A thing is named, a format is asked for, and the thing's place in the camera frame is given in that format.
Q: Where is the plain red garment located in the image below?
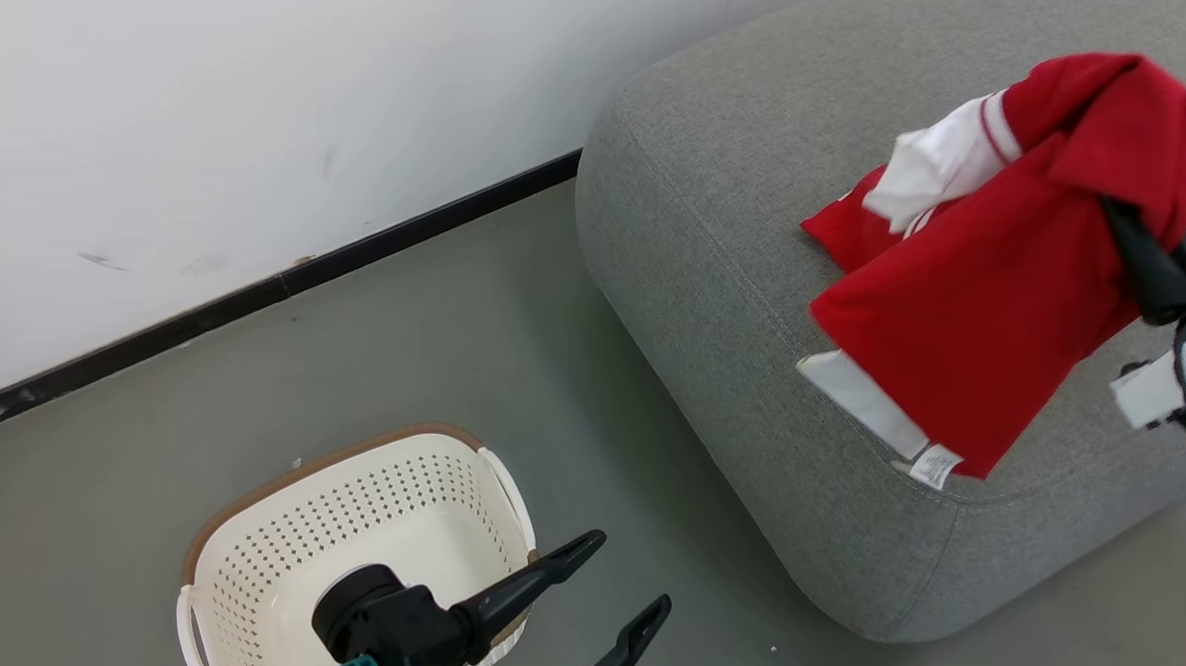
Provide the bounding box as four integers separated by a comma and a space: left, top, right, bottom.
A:
797, 165, 902, 275

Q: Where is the black baseboard strip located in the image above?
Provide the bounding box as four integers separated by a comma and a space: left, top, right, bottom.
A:
0, 149, 595, 440

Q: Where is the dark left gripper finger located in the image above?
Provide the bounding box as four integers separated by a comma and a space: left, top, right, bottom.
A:
447, 530, 613, 666
560, 595, 676, 666

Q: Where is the red garment with white trim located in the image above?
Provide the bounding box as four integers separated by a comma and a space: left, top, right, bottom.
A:
783, 47, 1186, 495

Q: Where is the cream perforated laundry basket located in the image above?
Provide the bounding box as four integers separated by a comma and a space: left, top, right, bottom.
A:
167, 418, 545, 666

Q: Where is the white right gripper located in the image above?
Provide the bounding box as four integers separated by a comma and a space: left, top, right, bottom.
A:
1103, 194, 1186, 432

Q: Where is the grey fabric sofa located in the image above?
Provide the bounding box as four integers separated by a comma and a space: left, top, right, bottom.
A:
565, 0, 1186, 657

